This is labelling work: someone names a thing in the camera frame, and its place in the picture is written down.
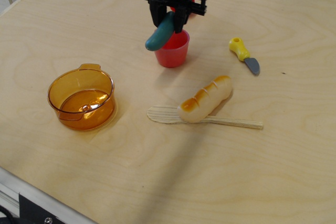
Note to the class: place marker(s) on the green toy cucumber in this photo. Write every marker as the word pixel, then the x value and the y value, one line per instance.
pixel 162 34

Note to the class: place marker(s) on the red plastic cup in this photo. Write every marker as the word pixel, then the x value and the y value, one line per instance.
pixel 174 52

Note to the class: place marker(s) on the toy bread loaf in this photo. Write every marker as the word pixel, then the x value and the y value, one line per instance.
pixel 205 100

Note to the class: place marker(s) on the wooden spatula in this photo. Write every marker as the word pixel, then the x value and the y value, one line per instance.
pixel 166 114

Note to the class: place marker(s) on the orange transparent plastic pot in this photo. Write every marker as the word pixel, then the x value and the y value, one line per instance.
pixel 83 99

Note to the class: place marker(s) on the yellow handled toy knife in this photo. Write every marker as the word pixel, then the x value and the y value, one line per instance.
pixel 237 46

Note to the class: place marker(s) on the aluminium table frame rail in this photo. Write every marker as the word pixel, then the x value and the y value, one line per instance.
pixel 12 186

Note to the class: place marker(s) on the black bracket at table corner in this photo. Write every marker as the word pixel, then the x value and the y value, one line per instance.
pixel 34 213

